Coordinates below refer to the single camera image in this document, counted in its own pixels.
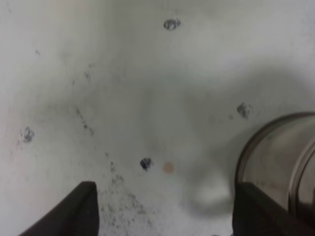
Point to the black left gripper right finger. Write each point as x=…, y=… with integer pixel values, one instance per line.
x=256, y=214

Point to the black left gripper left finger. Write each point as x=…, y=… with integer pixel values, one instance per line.
x=76, y=215

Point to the stainless steel teapot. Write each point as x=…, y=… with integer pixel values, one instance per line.
x=279, y=159

